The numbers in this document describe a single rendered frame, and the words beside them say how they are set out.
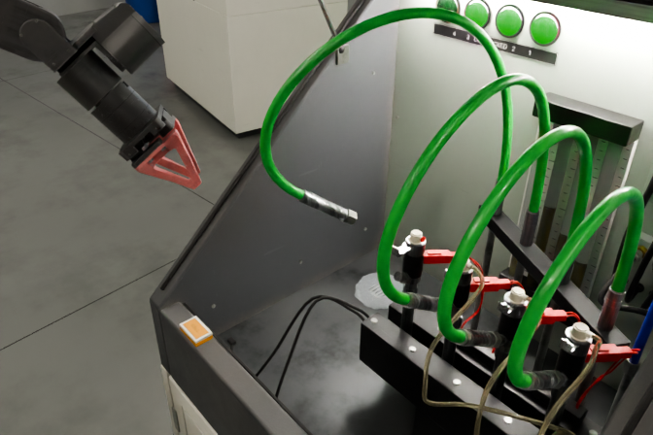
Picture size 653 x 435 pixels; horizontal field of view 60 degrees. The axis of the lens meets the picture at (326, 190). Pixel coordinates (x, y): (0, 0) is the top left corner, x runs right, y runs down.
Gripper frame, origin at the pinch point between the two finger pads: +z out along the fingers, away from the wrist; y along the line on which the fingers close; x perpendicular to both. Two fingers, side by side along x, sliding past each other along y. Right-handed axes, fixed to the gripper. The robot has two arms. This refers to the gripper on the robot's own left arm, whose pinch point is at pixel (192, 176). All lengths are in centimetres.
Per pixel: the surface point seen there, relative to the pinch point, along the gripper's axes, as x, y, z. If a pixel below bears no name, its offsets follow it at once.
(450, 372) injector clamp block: -6.9, -13.2, 41.7
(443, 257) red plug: -17.1, -7.4, 31.0
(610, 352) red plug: -23, -28, 41
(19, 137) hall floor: 123, 328, -26
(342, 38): -25.8, -6.1, -1.1
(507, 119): -37.7, -0.7, 25.5
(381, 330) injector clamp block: -2.9, -3.5, 35.9
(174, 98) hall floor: 39, 377, 28
